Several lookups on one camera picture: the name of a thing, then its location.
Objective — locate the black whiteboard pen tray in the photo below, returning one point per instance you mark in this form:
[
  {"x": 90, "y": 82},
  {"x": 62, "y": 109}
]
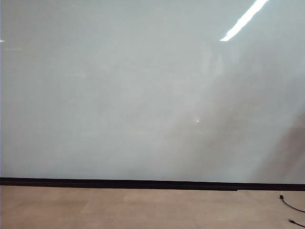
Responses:
[{"x": 119, "y": 188}]

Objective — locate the large white whiteboard black frame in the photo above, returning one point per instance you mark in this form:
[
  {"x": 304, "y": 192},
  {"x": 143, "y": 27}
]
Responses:
[{"x": 119, "y": 95}]

